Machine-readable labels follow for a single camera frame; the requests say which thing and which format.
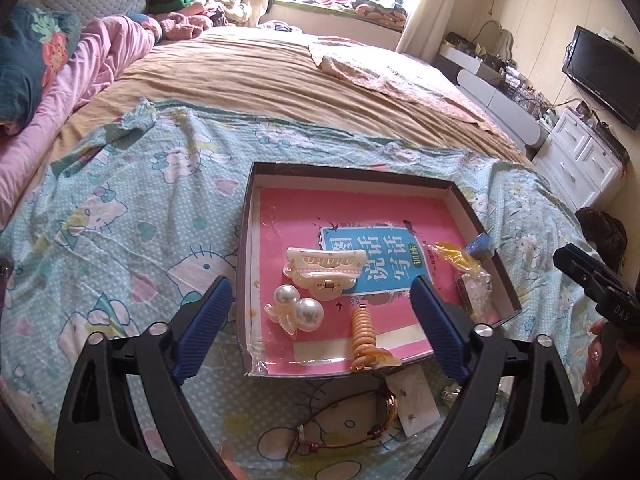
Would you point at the vanity mirror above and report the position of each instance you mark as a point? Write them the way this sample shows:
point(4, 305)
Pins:
point(497, 40)

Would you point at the person's right hand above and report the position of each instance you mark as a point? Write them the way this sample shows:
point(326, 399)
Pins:
point(597, 360)

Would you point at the dark brown furry thing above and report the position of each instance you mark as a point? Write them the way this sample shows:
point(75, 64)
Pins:
point(602, 232)

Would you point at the yellow item clear packet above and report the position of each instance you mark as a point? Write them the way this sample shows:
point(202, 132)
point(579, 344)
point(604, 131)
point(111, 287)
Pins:
point(457, 260)

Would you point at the white vanity desk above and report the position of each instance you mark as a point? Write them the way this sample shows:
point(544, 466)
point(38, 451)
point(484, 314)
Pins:
point(492, 100)

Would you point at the small clear bead trinket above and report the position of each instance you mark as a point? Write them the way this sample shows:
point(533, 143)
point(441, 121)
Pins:
point(450, 393)

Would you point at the shallow dark cardboard box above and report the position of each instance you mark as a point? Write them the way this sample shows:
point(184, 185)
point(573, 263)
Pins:
point(350, 172)

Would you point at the small blue box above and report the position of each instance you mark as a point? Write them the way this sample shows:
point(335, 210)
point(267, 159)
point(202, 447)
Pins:
point(480, 247)

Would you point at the brown hair hoop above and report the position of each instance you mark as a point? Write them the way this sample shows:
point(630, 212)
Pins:
point(390, 405)

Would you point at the dark teal floral pillow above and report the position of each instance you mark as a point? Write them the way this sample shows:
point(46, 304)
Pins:
point(30, 60)

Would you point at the white window seat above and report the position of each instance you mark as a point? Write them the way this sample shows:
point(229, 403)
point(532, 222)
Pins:
point(320, 22)

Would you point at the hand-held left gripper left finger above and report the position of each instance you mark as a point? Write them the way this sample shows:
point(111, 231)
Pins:
point(205, 330)

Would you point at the small clear card bag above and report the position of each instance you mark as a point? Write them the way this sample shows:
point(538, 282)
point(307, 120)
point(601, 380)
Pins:
point(412, 400)

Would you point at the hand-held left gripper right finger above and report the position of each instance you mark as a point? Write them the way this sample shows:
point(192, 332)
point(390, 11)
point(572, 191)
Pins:
point(440, 330)

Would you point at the cream curtain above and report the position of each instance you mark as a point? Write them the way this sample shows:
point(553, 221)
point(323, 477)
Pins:
point(435, 5)

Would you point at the white hair claw clip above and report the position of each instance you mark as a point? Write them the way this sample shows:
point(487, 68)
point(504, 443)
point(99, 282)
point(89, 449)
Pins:
point(325, 265)

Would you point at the white drawer dresser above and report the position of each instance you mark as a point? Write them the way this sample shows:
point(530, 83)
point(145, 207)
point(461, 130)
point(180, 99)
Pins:
point(575, 160)

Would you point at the tan blanket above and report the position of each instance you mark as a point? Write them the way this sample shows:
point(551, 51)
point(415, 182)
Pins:
point(250, 75)

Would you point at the pink quilt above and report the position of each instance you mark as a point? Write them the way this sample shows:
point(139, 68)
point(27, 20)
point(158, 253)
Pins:
point(90, 70)

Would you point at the clutter of cosmetics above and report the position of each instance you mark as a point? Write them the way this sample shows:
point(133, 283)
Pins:
point(525, 92)

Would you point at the pile of clothes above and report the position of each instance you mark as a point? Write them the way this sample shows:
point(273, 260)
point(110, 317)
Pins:
point(210, 2)

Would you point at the light floral cloth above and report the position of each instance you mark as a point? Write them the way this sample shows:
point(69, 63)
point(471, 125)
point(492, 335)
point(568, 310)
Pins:
point(375, 67)

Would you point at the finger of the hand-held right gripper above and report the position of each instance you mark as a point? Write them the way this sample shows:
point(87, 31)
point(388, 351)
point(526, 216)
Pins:
point(597, 267)
point(575, 272)

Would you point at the cat print blue bedsheet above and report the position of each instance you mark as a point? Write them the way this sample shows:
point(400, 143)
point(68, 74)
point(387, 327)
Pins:
point(150, 240)

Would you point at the clothes heap on window seat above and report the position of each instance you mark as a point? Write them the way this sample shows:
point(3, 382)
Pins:
point(380, 10)

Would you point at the black flat television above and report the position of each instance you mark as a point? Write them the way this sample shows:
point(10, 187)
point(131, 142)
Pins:
point(600, 75)

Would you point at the pink plush toy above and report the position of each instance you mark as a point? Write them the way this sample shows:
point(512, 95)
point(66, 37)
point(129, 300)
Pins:
point(180, 25)

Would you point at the pearl hair clip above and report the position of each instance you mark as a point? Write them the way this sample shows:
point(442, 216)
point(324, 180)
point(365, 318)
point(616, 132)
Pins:
point(307, 312)

